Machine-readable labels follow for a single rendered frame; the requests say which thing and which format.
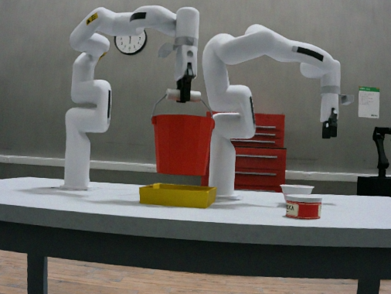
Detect yellow rectangular tray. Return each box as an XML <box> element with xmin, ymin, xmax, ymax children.
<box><xmin>139</xmin><ymin>183</ymin><xmax>217</xmax><ymax>209</ymax></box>

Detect white yogurt cup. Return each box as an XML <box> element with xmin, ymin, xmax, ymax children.
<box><xmin>280</xmin><ymin>185</ymin><xmax>314</xmax><ymax>203</ymax></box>

